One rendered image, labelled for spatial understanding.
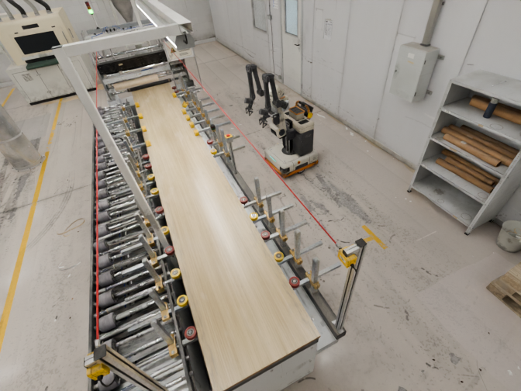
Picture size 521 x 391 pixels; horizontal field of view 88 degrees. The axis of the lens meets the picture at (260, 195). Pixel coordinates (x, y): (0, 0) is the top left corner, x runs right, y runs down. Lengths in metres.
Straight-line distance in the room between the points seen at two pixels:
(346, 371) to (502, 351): 1.35
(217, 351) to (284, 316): 0.48
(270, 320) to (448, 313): 1.92
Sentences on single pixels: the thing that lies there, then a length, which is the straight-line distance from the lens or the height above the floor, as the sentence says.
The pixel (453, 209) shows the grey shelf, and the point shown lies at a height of 0.14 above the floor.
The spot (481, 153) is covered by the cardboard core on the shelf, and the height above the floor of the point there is 0.96.
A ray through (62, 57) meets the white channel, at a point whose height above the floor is 2.42.
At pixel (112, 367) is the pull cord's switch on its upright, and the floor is 1.71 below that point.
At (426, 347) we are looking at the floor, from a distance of 3.11.
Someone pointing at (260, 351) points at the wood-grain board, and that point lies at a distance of 1.93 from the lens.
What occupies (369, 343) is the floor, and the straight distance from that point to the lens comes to 2.97.
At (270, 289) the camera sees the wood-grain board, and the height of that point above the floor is 0.90.
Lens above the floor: 2.75
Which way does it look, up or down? 43 degrees down
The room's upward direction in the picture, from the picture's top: 7 degrees counter-clockwise
